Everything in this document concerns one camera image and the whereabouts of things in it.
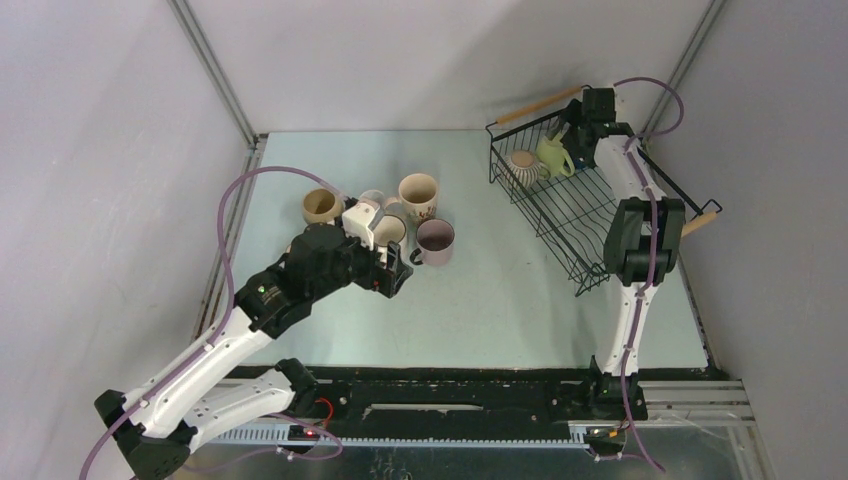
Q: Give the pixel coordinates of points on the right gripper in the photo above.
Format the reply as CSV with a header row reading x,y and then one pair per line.
x,y
573,115

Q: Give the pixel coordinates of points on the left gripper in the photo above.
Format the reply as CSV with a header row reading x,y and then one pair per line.
x,y
387,280

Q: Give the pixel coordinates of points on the white ribbed black-rimmed mug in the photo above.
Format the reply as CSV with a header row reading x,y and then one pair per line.
x,y
392,228

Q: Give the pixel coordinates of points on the lilac mug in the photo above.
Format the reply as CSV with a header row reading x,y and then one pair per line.
x,y
434,240

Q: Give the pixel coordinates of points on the small white cup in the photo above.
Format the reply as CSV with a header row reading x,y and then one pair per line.
x,y
373,197

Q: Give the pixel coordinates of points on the floral patterned mug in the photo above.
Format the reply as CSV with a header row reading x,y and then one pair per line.
x,y
416,200

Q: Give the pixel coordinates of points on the beige ceramic cup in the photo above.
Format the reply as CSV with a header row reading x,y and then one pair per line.
x,y
321,206

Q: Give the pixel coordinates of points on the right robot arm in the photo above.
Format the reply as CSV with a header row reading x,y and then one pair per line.
x,y
643,240

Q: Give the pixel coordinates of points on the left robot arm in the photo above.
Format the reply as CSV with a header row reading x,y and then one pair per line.
x,y
158,426

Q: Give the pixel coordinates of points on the light green mug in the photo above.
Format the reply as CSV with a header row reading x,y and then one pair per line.
x,y
557,161

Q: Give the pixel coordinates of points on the white ribbed cup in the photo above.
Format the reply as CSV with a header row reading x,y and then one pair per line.
x,y
525,169

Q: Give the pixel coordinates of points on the black wire dish rack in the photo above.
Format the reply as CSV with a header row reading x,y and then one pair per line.
x,y
572,215

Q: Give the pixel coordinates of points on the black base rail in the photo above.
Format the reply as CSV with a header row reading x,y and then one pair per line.
x,y
464,405

